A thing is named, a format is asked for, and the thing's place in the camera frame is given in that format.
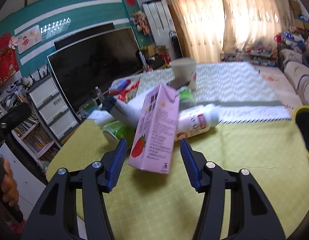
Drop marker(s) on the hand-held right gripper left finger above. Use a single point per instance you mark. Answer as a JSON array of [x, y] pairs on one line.
[[117, 165]]

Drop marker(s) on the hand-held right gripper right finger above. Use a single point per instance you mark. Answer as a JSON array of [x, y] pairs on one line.
[[190, 165]]

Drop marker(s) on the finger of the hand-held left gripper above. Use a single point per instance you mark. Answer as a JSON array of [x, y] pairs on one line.
[[14, 116]]

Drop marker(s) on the green yogurt cup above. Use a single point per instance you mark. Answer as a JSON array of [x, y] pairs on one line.
[[117, 132], [185, 95]]

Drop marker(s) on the white bottle with red label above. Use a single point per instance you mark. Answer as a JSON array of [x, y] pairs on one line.
[[197, 120]]

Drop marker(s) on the pink strawberry milk carton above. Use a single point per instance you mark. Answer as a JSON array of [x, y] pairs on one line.
[[154, 130]]

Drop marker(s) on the white bottle with dark cap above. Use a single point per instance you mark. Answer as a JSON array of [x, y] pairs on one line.
[[127, 111]]

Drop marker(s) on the red snack packet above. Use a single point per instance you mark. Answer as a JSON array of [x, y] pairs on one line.
[[130, 91]]

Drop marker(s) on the white paper cup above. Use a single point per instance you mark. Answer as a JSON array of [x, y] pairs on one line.
[[183, 70]]

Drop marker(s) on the person's left hand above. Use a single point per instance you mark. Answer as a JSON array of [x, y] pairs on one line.
[[9, 183]]

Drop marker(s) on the bookshelf with books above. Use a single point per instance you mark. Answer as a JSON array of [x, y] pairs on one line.
[[34, 140]]

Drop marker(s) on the white drawer cabinet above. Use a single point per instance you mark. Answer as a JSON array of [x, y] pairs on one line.
[[49, 105]]

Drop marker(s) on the white paper box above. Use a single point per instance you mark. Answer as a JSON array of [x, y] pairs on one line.
[[100, 117]]

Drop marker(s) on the yellow lattice tablecloth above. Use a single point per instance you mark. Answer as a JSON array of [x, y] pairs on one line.
[[244, 150]]

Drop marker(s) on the clear plastic bag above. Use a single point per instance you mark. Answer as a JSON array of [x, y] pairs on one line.
[[88, 106]]

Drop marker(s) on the clear water bottle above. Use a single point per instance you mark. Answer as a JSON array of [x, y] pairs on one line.
[[98, 95]]

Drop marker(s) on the red and blue box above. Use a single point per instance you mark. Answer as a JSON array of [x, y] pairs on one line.
[[119, 83]]

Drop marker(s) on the chevron patterned tablecloth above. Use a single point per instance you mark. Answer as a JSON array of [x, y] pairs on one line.
[[232, 87]]

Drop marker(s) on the large black television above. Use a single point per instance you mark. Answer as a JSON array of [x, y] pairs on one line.
[[94, 62]]

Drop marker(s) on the brown cardboard box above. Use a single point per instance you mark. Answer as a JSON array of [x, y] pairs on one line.
[[154, 51]]

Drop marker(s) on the black yellow-rimmed object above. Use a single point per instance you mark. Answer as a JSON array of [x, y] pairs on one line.
[[305, 127]]

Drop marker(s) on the black tower fan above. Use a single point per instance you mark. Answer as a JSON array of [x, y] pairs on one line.
[[176, 43]]

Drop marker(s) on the low shelf of toys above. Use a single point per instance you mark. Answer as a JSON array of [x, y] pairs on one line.
[[249, 53]]

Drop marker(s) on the beige sofa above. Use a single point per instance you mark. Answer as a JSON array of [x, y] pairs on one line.
[[299, 80]]

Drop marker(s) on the artificial flower bunch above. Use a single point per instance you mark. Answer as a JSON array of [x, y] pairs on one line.
[[140, 21]]

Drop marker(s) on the cream patterned curtains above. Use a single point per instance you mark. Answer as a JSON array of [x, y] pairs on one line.
[[219, 17]]

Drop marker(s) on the white standing air conditioner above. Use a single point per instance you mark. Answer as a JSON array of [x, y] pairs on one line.
[[157, 17]]

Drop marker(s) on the stacked cardboard boxes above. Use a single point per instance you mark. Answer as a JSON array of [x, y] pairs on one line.
[[295, 8]]

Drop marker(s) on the red wall poster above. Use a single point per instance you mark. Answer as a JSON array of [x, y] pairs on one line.
[[4, 65]]

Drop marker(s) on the wall picture with figures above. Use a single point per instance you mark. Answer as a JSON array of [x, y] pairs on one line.
[[29, 38]]

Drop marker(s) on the crystal wall decoration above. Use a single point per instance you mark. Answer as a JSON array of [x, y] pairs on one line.
[[55, 27]]

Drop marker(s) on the red round wall sticker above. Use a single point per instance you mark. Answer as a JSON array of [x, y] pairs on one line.
[[130, 0]]

